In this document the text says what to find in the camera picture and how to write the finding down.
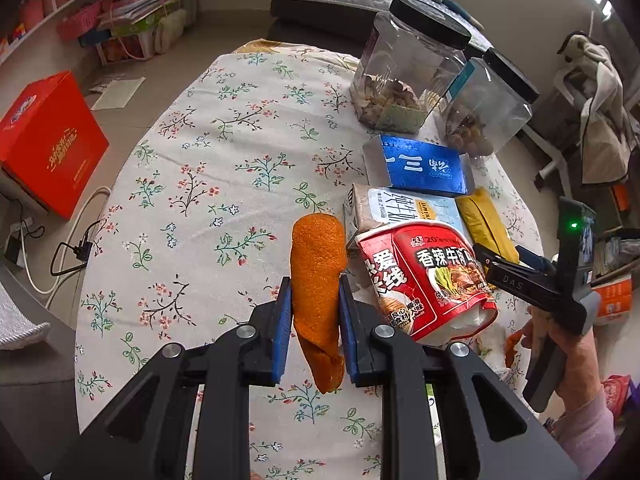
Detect person's right forearm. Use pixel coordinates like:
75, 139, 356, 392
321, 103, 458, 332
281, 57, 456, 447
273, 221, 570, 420
544, 399, 623, 480

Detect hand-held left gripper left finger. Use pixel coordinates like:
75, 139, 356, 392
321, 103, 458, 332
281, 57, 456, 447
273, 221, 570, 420
50, 276, 293, 480

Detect red instant noodle cup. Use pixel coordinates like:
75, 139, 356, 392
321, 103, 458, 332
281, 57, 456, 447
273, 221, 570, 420
356, 223, 499, 347

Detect red cardboard box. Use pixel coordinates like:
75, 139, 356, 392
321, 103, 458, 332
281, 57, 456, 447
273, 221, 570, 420
0, 71, 110, 221

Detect pink plastic basket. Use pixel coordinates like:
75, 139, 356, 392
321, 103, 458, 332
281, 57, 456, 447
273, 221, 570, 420
56, 2, 102, 42

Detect grey woven chair seat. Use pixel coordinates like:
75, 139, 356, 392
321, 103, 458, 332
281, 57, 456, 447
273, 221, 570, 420
0, 287, 52, 352

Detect white power strip with cable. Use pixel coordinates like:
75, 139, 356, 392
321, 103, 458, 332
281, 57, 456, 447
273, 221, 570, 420
7, 187, 113, 296

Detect clear jar with nuts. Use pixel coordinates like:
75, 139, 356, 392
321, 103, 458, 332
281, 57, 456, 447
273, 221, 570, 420
349, 0, 472, 135

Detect stack of papers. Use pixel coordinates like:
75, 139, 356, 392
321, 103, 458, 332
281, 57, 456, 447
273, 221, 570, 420
100, 0, 181, 37

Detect small orange peel piece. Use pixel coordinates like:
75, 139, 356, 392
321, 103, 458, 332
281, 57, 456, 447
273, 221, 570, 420
504, 332, 523, 368

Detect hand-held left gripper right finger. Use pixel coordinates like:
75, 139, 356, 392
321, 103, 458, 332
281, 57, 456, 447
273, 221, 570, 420
338, 275, 583, 480

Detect paper sheets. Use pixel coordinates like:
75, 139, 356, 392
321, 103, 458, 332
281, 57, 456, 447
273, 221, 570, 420
90, 74, 147, 112

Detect clear plastic storage bin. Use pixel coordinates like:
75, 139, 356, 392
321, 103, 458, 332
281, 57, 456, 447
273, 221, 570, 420
95, 30, 157, 64

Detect black charger with cable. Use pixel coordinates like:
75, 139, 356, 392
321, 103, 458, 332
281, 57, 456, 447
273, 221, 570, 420
50, 220, 102, 277

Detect yellow packet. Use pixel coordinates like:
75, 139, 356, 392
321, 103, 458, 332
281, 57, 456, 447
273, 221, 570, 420
456, 187, 521, 266

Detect flat blue box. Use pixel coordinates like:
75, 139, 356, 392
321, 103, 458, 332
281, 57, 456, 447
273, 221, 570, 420
361, 134, 476, 199

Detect clear jar with blue label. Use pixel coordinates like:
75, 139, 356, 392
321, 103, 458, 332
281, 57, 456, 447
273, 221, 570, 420
440, 47, 541, 161

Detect white bookshelf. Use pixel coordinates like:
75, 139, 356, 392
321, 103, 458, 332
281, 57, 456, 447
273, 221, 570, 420
0, 0, 201, 68

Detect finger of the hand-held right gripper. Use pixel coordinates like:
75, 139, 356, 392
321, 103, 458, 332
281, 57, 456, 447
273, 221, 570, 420
472, 243, 522, 267
515, 245, 559, 274

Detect white chair with clothes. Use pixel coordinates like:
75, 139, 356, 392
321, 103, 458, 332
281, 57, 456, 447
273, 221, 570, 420
556, 30, 637, 187

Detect white tissue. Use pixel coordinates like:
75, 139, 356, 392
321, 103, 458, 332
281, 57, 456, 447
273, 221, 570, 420
472, 327, 508, 367

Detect person's right hand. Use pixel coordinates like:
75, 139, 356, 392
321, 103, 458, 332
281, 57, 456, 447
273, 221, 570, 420
519, 305, 597, 413

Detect white fabric bag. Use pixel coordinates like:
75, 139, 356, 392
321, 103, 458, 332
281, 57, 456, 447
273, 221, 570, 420
152, 10, 189, 54

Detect white milk carton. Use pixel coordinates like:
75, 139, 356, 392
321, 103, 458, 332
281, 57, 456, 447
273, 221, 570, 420
342, 183, 468, 306

